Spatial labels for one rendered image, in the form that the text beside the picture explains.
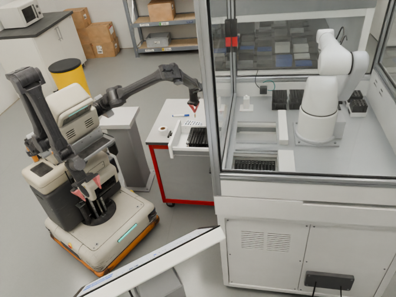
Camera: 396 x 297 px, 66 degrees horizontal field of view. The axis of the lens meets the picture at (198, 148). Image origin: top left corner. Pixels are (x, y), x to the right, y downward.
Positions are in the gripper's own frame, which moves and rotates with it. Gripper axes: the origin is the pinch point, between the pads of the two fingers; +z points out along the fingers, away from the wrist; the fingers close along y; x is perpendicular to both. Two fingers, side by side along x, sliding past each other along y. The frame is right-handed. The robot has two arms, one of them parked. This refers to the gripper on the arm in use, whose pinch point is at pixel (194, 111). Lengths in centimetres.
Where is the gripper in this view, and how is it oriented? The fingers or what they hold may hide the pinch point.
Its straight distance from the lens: 221.1
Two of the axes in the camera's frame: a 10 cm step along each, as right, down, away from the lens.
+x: -9.4, -1.5, 3.1
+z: 0.7, 8.0, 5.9
